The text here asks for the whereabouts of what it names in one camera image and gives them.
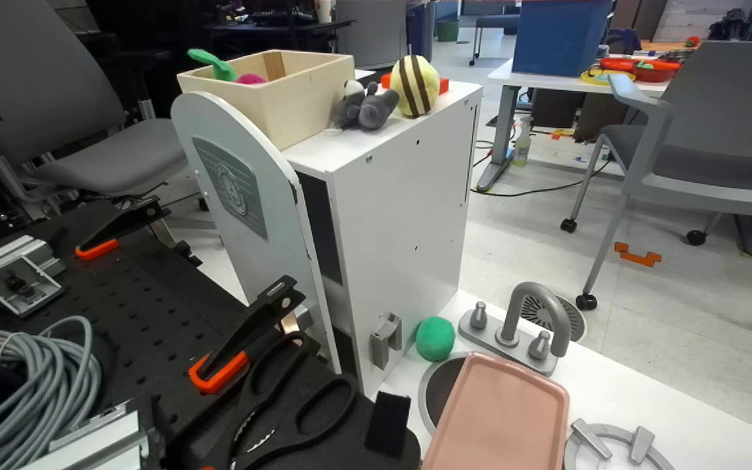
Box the pink plush toy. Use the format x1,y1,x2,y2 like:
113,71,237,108
234,73,267,83

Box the white toy kitchen cabinet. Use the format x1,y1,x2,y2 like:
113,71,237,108
171,82,481,391

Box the green plush ball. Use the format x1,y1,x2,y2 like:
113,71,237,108
416,315,455,364

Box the grey raccoon plush toy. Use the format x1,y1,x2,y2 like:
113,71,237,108
333,82,399,130

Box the yellow striped plush toy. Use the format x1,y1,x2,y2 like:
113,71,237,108
391,54,439,117

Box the grey toy faucet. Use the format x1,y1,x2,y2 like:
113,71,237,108
456,283,574,377

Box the pink toy sink basin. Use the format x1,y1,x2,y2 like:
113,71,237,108
419,352,570,470

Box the green plush toy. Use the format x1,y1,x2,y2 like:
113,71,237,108
184,48,237,82

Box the black orange clamp front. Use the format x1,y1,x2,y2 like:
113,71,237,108
187,275,306,394

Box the black orange clamp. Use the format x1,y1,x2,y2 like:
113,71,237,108
75,199,174,261
187,275,306,394

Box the wooden box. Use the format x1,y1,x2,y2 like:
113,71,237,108
178,49,356,150

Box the black scissors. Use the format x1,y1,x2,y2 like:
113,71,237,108
224,336,357,470

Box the black orange clamp rear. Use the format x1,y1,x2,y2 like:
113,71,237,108
75,199,174,261

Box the white desk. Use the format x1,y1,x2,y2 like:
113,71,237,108
473,58,683,197

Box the grey chair left background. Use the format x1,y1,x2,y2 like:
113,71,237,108
0,0,184,200

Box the grey office chair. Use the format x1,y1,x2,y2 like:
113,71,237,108
562,40,752,311

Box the grey coiled cable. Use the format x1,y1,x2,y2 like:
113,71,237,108
0,314,105,470

